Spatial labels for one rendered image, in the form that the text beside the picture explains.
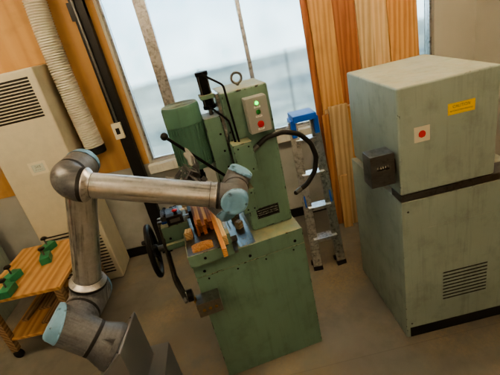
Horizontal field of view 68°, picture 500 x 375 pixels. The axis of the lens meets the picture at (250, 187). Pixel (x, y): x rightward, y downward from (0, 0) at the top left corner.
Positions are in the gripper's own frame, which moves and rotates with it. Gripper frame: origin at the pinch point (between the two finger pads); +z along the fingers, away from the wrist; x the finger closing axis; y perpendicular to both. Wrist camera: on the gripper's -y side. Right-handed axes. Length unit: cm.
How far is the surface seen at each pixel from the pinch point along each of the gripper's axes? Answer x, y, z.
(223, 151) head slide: -13.2, -24.3, -1.1
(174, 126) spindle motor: -10.9, -4.2, 15.2
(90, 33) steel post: -16, -45, 161
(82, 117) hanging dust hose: 39, -60, 141
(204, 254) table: 28.0, -18.5, -27.4
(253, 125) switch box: -31.6, -18.5, -9.8
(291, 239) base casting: 4, -54, -45
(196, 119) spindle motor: -18.9, -9.8, 11.3
